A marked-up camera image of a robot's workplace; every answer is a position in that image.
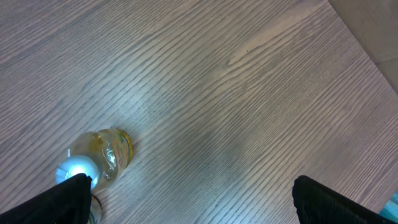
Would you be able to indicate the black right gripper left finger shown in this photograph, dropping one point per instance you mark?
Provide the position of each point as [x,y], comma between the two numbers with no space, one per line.
[66,203]

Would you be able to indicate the tissue pack white green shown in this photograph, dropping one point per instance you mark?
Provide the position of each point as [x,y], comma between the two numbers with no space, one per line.
[390,210]

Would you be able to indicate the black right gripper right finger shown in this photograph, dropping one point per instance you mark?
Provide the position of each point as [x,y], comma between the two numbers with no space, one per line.
[316,203]

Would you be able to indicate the yellow oil bottle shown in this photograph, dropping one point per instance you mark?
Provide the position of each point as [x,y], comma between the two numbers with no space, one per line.
[102,155]

